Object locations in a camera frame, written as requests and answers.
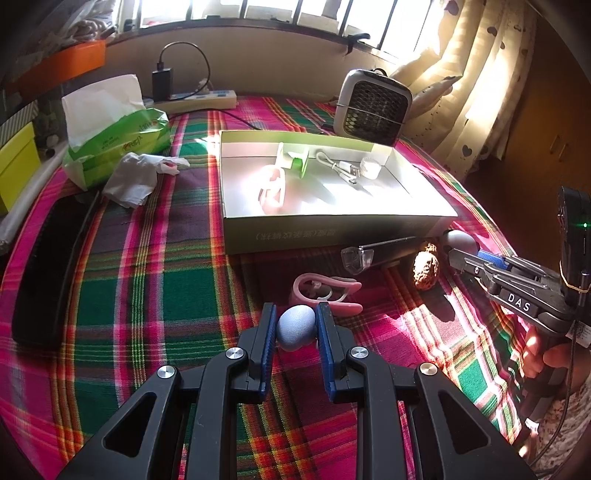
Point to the brown walnut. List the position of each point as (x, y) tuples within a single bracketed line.
[(425, 272)]

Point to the pink clip massager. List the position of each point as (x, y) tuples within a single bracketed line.
[(346, 308), (279, 194)]

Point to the green tissue pack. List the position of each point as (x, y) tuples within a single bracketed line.
[(120, 134)]

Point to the orange box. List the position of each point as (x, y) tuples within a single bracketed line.
[(69, 60)]

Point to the white board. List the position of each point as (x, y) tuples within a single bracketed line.
[(27, 203)]

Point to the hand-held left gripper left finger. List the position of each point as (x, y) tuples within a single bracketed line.
[(265, 350)]

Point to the person's right forearm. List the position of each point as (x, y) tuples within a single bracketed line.
[(568, 424)]

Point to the wooden cabinet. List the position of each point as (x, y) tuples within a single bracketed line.
[(540, 138)]

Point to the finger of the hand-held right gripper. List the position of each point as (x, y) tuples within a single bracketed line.
[(489, 257), (464, 266)]

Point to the striped box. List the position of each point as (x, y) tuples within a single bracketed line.
[(18, 117)]

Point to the plaid cloth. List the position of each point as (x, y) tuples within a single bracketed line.
[(161, 300)]

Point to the cream heart-print curtain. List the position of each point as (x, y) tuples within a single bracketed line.
[(480, 92)]

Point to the white round disc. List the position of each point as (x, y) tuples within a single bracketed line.
[(369, 168)]

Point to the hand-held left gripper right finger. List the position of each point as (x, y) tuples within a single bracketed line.
[(325, 350)]

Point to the green and white cardboard box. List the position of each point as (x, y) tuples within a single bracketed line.
[(323, 233)]

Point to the cream cushion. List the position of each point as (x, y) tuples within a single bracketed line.
[(429, 87)]

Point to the white and green spool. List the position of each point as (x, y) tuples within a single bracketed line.
[(302, 164)]

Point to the crumpled white tissue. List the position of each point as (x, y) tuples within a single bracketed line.
[(134, 180)]

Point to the barred window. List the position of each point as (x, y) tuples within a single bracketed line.
[(277, 9)]

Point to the white plastic bags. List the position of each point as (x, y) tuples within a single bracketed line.
[(87, 23)]

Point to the black device with clear cap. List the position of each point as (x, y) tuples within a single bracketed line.
[(383, 251)]

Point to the black charger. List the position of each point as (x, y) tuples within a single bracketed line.
[(162, 83)]

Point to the person's right hand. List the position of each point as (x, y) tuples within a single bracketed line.
[(554, 357)]

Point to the yellow box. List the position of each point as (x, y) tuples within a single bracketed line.
[(16, 166)]

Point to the small grey fan heater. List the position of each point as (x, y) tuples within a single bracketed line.
[(374, 110)]

